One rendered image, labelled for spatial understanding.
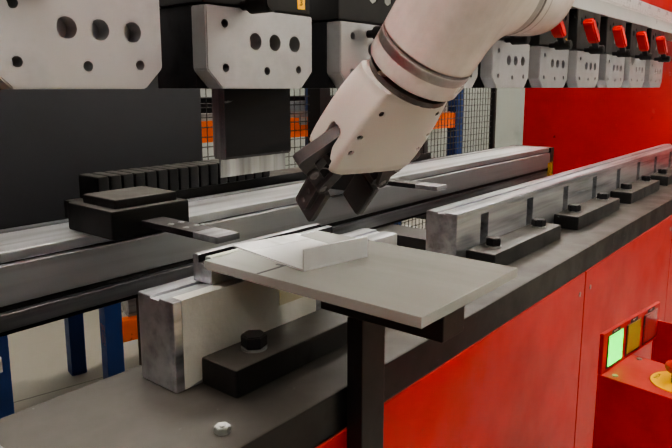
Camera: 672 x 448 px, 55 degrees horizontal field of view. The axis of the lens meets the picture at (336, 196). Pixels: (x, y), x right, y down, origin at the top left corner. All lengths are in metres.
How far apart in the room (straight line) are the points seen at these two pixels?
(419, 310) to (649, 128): 2.26
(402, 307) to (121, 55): 0.31
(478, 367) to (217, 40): 0.57
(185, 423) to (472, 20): 0.43
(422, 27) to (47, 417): 0.48
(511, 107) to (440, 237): 7.14
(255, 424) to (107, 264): 0.38
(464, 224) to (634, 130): 1.71
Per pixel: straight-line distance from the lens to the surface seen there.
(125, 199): 0.87
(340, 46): 0.77
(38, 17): 0.54
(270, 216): 1.10
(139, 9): 0.59
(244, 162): 0.72
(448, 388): 0.88
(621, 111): 2.75
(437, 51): 0.50
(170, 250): 0.97
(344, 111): 0.54
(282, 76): 0.70
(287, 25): 0.70
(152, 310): 0.68
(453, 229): 1.08
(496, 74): 1.12
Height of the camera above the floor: 1.18
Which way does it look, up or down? 10 degrees down
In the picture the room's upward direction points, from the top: straight up
